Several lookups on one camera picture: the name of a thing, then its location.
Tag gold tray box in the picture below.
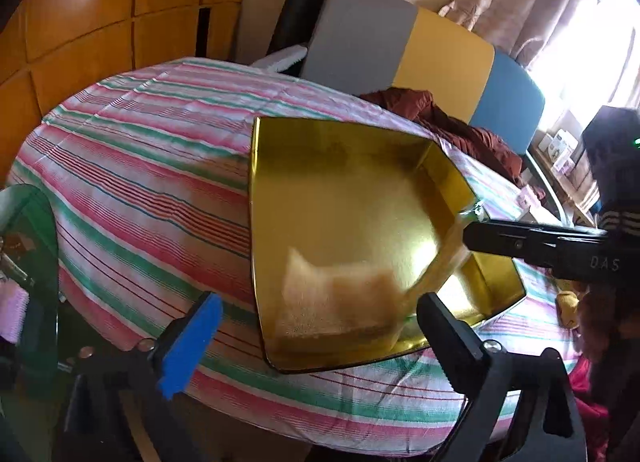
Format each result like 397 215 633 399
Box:
250 116 525 373

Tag grey yellow blue chair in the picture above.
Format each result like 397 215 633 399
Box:
252 0 569 223

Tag black rolled mat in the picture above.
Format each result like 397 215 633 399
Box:
267 0 324 55

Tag green bin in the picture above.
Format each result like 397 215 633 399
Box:
1 184 58 397

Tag wooden side shelf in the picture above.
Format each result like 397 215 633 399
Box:
527 147 600 228

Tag yellow sponge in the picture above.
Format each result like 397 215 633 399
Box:
272 248 409 355

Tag orange wooden wardrobe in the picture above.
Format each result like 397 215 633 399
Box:
1 0 242 173

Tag dark red garment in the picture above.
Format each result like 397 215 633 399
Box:
359 87 525 188

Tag white product boxes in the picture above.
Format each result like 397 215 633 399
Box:
537 130 578 174

